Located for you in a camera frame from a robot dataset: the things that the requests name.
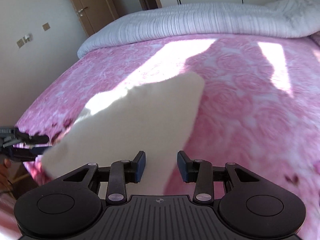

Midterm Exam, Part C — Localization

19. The cream knitted sweater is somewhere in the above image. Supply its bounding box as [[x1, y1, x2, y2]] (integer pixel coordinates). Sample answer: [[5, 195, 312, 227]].
[[41, 72, 204, 195]]

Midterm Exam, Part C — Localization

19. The pink rose pattern blanket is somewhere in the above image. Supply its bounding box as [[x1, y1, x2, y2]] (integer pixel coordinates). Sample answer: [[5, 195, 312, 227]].
[[15, 33, 320, 240]]

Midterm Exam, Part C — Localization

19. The white plug adapter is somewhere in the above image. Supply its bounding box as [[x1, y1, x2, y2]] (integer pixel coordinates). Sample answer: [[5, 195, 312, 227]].
[[23, 34, 33, 43]]

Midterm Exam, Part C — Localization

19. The brown wooden door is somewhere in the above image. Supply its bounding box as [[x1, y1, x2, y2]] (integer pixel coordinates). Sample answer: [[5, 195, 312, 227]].
[[71, 0, 119, 36]]

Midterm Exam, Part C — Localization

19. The lavender striped duvet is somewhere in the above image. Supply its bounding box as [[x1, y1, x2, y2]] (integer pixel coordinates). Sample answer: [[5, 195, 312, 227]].
[[77, 0, 319, 59]]

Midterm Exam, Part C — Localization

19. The lower gold wall socket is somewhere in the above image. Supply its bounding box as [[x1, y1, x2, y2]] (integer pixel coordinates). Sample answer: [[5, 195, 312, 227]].
[[17, 39, 24, 48]]

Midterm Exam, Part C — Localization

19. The upper gold wall switch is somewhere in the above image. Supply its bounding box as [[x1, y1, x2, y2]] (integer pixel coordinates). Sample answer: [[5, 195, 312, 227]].
[[42, 23, 50, 31]]

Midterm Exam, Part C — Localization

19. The metal door handle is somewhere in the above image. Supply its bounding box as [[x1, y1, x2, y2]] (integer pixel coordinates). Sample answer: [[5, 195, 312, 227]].
[[75, 7, 88, 17]]

